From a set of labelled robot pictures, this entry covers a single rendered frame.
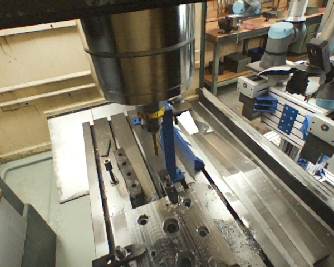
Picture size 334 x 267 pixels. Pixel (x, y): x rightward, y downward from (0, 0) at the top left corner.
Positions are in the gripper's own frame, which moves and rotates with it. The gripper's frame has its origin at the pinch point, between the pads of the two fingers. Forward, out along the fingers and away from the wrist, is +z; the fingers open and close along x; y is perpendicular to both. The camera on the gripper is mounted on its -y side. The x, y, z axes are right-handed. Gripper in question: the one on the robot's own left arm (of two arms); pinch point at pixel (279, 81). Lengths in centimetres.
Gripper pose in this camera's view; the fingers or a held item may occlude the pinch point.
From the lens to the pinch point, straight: 65.0
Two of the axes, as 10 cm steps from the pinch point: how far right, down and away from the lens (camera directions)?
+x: -4.5, -5.3, 7.2
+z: -8.9, 3.3, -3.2
